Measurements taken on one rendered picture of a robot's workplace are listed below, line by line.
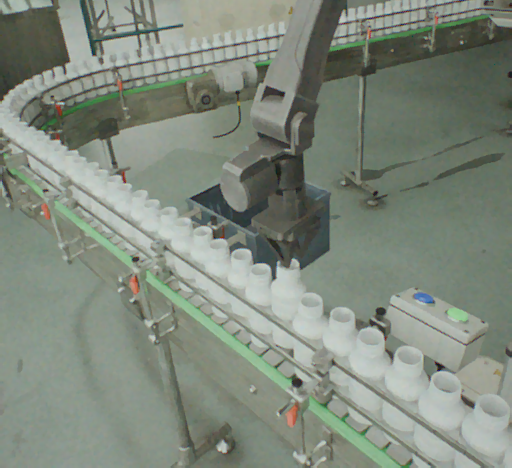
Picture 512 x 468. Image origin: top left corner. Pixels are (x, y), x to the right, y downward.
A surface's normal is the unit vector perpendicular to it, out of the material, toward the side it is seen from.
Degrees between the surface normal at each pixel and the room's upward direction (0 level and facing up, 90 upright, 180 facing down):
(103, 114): 90
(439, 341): 70
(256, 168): 92
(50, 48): 90
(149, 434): 0
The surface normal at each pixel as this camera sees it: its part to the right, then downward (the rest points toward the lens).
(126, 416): -0.08, -0.85
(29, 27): 0.67, 0.34
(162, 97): 0.41, 0.45
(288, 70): -0.68, -0.08
